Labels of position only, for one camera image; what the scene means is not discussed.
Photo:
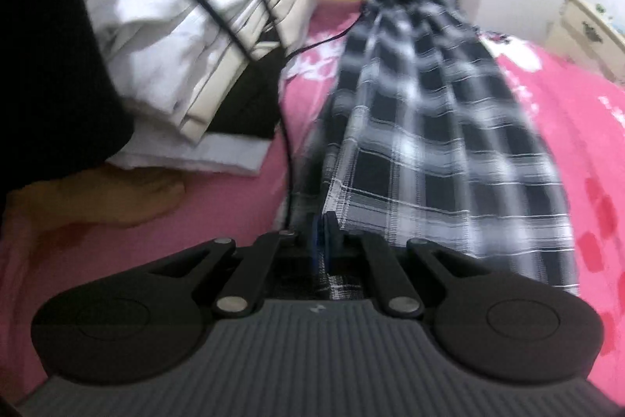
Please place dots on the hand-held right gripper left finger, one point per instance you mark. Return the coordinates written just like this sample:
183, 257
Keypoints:
317, 243

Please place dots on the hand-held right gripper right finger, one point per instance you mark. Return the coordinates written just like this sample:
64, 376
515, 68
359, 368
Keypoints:
333, 238

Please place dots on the black white plaid shirt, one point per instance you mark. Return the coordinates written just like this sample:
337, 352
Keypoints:
429, 129

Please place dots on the black folded garment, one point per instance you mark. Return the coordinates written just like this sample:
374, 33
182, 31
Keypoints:
244, 104

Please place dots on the cream nightstand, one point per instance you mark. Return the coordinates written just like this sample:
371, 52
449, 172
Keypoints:
571, 31

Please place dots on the person's foot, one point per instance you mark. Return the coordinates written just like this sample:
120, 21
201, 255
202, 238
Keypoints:
107, 197

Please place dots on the pink floral bed blanket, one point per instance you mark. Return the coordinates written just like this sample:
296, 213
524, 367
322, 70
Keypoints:
561, 114

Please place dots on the white folded garment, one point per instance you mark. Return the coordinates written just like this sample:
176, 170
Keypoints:
161, 55

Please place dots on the person's black clothing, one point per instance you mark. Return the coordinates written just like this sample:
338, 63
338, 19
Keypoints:
44, 55

